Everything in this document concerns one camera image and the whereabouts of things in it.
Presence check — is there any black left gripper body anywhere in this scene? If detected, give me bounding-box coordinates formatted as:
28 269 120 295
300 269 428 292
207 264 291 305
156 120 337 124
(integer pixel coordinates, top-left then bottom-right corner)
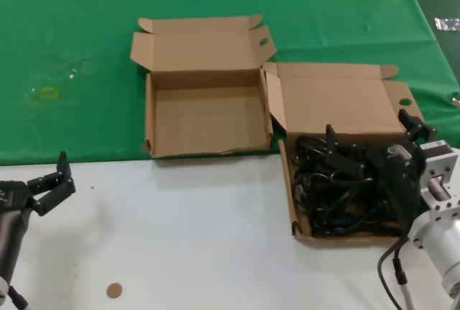
0 179 37 225

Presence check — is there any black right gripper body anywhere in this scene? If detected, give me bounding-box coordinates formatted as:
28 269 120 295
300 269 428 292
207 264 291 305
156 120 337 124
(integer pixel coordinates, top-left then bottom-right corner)
365 132 428 234

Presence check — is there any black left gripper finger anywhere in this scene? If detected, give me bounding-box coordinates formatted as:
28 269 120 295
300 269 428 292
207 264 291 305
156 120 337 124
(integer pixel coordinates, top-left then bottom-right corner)
33 175 77 216
26 150 73 193

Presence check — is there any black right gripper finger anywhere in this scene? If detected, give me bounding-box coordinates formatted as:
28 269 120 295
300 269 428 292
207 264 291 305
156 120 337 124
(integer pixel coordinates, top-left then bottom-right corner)
398 108 438 145
325 124 368 182

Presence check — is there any cardboard box, round flap hole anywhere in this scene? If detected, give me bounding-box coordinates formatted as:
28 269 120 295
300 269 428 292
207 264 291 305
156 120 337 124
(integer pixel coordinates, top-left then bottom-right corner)
263 61 427 243

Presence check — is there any cardboard box, oval flap hole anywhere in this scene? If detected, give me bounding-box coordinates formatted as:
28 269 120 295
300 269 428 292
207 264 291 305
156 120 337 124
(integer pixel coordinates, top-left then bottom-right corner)
129 14 277 160

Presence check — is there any round brown cardboard disc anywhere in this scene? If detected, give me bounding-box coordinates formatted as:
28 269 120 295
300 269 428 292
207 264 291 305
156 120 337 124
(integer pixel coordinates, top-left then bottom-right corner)
106 282 124 300

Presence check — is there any crumpled silver foil piece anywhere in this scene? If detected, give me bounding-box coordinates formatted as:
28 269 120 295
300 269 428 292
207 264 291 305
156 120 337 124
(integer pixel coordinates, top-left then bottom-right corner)
433 17 460 32

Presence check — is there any green table cloth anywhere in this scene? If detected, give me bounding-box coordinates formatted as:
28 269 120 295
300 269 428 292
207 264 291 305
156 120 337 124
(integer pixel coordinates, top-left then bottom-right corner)
0 0 460 165

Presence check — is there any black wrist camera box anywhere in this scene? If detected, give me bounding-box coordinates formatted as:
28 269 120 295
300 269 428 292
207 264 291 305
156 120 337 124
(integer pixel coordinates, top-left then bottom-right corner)
384 142 414 163

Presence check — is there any yellow tape ring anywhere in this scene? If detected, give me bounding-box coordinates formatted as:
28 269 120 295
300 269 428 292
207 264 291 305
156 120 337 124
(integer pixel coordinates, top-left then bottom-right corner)
39 86 60 101

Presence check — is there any right arm black signal cable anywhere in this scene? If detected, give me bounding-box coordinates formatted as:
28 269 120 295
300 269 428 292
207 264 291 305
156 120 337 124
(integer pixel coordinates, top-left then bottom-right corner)
376 232 415 310

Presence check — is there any arm black signal cable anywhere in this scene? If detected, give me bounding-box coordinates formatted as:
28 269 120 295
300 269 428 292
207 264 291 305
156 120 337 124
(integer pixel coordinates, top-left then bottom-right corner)
376 232 415 310
6 283 30 310

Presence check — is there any left arm black signal cable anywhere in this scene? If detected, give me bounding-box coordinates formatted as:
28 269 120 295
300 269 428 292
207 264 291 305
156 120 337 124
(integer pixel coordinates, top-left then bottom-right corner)
6 283 30 310

